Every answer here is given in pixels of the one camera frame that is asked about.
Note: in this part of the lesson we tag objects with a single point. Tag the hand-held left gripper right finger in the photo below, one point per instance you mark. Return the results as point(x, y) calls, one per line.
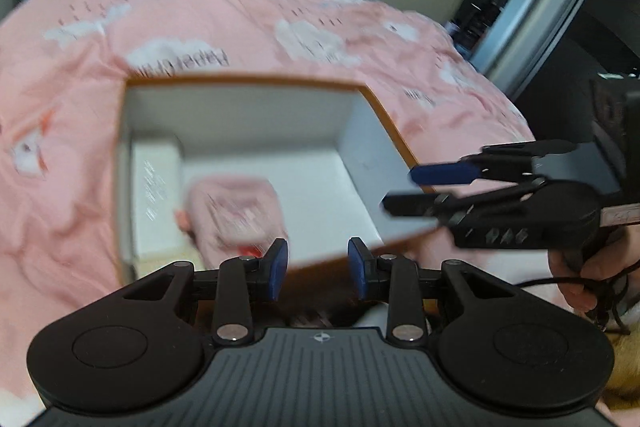
point(357, 269)

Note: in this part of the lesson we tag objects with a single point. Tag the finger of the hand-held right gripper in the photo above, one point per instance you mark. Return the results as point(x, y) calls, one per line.
point(440, 173)
point(410, 204)

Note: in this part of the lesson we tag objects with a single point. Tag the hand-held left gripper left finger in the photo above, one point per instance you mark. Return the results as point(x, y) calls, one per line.
point(278, 269)

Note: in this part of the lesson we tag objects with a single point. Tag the pink leather wallet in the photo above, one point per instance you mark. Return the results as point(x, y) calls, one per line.
point(230, 212)

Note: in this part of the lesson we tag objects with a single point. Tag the white box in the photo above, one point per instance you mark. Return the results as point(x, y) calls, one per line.
point(155, 197)

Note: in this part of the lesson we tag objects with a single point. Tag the orange cardboard box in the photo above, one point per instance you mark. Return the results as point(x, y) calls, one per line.
point(250, 122)

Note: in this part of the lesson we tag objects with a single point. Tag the person's right hand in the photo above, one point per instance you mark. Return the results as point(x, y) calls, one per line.
point(615, 257)

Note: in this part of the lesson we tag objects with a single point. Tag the white and black plush dog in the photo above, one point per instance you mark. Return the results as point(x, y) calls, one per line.
point(320, 317)

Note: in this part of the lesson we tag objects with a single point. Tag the dark wardrobe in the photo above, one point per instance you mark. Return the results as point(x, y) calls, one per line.
point(575, 72)

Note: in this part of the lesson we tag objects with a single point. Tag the orange and blue plush toy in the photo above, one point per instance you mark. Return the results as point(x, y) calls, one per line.
point(627, 367)

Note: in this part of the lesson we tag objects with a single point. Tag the pink cloud print blanket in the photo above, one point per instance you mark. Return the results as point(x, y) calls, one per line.
point(75, 107)

